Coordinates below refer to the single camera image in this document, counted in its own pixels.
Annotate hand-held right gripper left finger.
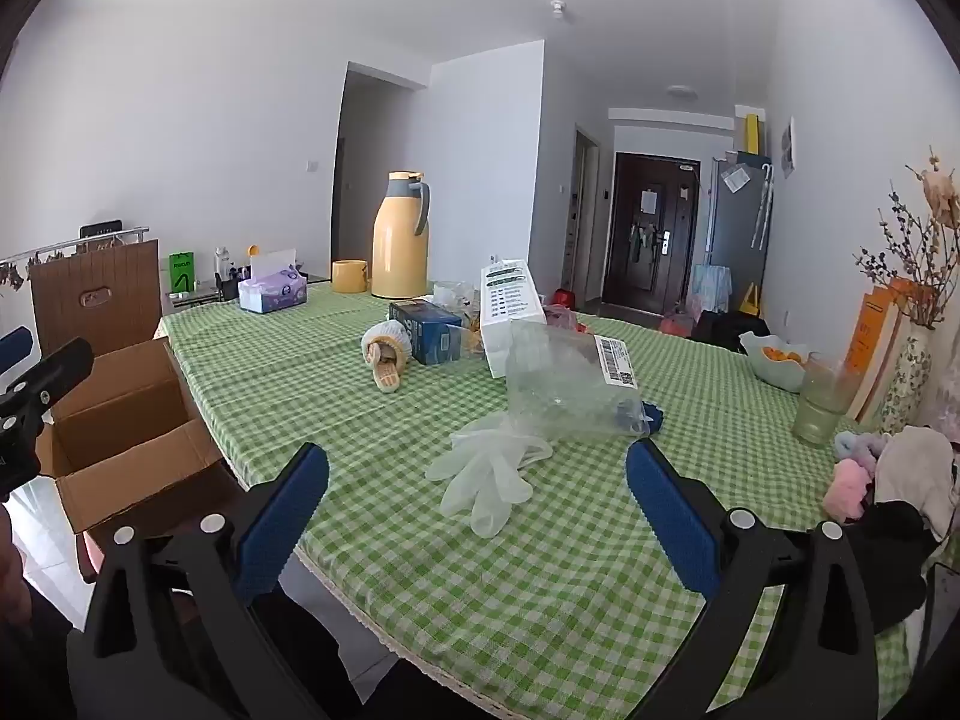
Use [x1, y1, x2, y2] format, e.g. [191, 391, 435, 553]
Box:
[67, 442, 331, 720]

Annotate white cloth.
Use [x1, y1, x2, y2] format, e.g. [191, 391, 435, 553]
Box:
[872, 425, 955, 537]

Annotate green checked tablecloth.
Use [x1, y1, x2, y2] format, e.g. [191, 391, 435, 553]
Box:
[154, 281, 931, 720]

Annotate yellow thermos jug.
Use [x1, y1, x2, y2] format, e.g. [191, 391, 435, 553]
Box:
[370, 170, 433, 300]

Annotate floral vase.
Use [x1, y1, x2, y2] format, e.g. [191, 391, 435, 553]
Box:
[880, 322, 935, 434]

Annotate clear plastic bag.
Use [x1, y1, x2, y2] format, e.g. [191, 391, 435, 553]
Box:
[505, 319, 653, 440]

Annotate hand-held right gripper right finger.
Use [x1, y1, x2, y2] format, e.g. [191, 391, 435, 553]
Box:
[626, 437, 893, 720]

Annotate white umbrella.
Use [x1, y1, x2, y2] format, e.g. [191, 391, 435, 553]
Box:
[752, 162, 774, 249]

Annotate dark brown door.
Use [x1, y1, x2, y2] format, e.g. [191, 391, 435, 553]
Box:
[603, 151, 703, 314]

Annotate purple tissue pack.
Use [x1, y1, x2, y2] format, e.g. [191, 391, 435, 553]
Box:
[238, 248, 309, 314]

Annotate clear drinking glass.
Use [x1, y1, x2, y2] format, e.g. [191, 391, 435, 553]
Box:
[793, 352, 850, 449]

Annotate white bowl with oranges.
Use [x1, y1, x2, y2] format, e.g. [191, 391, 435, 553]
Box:
[738, 330, 812, 392]

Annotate brown wooden chair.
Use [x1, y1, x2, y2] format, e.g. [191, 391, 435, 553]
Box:
[28, 238, 163, 361]

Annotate orange book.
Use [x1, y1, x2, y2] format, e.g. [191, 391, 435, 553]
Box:
[846, 277, 914, 422]

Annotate pink fluffy toy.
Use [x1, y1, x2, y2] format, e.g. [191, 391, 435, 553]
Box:
[820, 457, 872, 524]

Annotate blue box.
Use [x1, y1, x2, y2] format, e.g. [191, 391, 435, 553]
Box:
[388, 298, 464, 366]

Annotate brown cardboard box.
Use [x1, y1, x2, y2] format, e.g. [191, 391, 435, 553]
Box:
[34, 337, 242, 539]

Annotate metal drying rack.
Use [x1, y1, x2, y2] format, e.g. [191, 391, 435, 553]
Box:
[0, 225, 150, 293]

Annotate grey refrigerator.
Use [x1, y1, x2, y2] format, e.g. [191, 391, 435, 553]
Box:
[703, 152, 771, 317]

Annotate purple scrunchie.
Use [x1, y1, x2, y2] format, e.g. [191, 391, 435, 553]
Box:
[832, 429, 891, 467]

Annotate dried flower branches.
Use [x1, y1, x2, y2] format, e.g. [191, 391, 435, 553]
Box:
[853, 145, 960, 331]

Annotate beige knitted slipper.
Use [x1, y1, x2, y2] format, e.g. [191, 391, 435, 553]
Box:
[361, 319, 413, 397]

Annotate black cloth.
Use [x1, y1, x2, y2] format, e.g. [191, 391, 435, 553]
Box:
[838, 499, 947, 635]

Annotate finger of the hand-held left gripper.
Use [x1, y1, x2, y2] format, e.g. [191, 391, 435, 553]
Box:
[0, 337, 95, 428]
[0, 326, 33, 370]

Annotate white carton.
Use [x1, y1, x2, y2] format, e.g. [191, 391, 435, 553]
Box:
[478, 258, 554, 380]

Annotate clear disposable glove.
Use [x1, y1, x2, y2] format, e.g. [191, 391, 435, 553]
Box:
[426, 412, 554, 539]

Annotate red plastic bag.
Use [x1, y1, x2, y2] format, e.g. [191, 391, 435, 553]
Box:
[541, 302, 593, 333]

